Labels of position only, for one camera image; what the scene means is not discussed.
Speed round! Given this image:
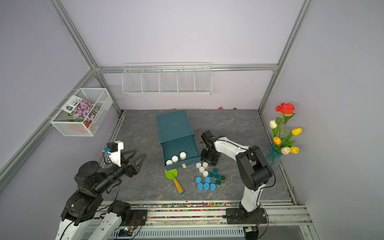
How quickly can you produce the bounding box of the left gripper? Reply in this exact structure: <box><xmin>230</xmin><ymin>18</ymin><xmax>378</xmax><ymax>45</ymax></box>
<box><xmin>94</xmin><ymin>148</ymin><xmax>147</xmax><ymax>194</ymax></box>

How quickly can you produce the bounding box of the green trowel yellow handle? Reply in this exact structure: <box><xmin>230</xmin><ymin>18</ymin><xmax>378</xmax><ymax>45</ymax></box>
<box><xmin>165</xmin><ymin>169</ymin><xmax>184</xmax><ymax>195</ymax></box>

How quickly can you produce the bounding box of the teal glass vase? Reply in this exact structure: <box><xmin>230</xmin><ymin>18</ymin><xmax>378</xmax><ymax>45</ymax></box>
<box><xmin>264</xmin><ymin>144</ymin><xmax>283</xmax><ymax>167</ymax></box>

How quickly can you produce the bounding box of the artificial flower bouquet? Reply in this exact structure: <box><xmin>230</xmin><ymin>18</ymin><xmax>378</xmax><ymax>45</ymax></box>
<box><xmin>269</xmin><ymin>103</ymin><xmax>303</xmax><ymax>156</ymax></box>

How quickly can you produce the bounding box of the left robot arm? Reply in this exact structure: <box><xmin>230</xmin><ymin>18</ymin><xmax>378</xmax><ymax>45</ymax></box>
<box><xmin>56</xmin><ymin>150</ymin><xmax>148</xmax><ymax>240</ymax></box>

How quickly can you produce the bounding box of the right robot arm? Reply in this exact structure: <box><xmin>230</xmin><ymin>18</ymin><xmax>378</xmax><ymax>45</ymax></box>
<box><xmin>201</xmin><ymin>131</ymin><xmax>274</xmax><ymax>213</ymax></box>

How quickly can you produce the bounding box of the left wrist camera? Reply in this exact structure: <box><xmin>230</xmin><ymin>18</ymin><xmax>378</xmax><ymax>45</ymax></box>
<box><xmin>104</xmin><ymin>141</ymin><xmax>124</xmax><ymax>167</ymax></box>

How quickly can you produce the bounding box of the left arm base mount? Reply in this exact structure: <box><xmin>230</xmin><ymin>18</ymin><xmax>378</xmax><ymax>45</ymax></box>
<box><xmin>104</xmin><ymin>200</ymin><xmax>148</xmax><ymax>227</ymax></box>

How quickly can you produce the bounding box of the teal top drawer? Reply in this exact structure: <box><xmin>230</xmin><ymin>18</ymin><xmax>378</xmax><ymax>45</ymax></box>
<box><xmin>161</xmin><ymin>135</ymin><xmax>201</xmax><ymax>171</ymax></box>

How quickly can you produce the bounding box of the teal drawer cabinet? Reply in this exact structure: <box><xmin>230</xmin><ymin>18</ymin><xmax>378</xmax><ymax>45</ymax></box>
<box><xmin>156</xmin><ymin>110</ymin><xmax>194</xmax><ymax>144</ymax></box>

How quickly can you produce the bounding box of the white wire wall shelf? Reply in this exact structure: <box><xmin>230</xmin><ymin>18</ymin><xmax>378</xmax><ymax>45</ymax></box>
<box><xmin>122</xmin><ymin>62</ymin><xmax>213</xmax><ymax>95</ymax></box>

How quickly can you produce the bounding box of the purple flower seed packet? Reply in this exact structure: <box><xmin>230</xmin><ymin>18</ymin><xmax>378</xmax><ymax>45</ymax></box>
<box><xmin>61</xmin><ymin>95</ymin><xmax>100</xmax><ymax>124</ymax></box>

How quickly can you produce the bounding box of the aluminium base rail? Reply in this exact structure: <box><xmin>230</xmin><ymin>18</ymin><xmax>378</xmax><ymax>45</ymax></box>
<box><xmin>61</xmin><ymin>200</ymin><xmax>314</xmax><ymax>240</ymax></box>

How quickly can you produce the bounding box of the white wire basket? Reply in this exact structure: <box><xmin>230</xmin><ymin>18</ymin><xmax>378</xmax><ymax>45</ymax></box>
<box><xmin>50</xmin><ymin>88</ymin><xmax>113</xmax><ymax>137</ymax></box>

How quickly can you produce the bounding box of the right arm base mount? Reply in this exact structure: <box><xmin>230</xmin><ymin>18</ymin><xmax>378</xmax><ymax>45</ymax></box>
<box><xmin>226</xmin><ymin>208</ymin><xmax>268</xmax><ymax>225</ymax></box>

